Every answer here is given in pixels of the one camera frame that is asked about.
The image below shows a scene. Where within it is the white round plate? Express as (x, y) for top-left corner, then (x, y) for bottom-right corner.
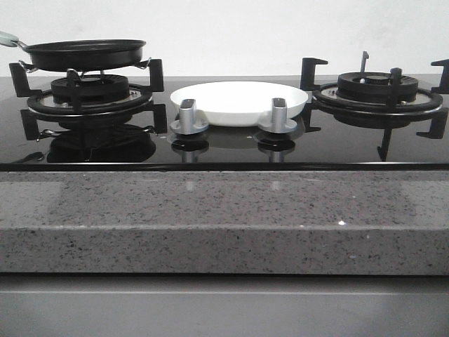
(170, 81), (308, 127)

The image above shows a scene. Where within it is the black frying pan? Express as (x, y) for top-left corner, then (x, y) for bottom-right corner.
(1, 32), (146, 72)

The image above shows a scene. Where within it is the left silver stove knob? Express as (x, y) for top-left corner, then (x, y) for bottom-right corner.
(170, 99), (209, 136)

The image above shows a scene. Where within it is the silver stove knob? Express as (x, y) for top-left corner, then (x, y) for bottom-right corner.
(170, 99), (209, 136)
(257, 98), (297, 134)

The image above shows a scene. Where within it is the right silver stove knob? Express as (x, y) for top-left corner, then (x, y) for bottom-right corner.
(257, 98), (297, 134)

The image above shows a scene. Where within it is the black glass cooktop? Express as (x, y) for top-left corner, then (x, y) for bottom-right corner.
(1, 77), (448, 171)

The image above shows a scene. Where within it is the left black gas burner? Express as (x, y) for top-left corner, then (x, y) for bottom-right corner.
(51, 74), (130, 105)

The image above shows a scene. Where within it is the black gas burner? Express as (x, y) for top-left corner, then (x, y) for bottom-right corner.
(336, 72), (418, 104)
(51, 74), (130, 105)

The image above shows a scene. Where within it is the right black gas burner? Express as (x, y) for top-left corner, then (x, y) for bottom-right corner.
(336, 72), (418, 104)

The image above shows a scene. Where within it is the left black pan support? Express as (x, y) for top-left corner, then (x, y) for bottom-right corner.
(9, 59), (167, 140)

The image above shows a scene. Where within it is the black pan support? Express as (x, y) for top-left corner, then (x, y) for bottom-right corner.
(9, 59), (167, 140)
(300, 51), (448, 162)

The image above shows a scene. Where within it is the right black pan support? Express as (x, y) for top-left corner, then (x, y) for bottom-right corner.
(300, 51), (448, 162)

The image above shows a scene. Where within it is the metal wire pan ring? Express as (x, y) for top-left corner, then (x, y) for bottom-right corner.
(18, 57), (153, 80)

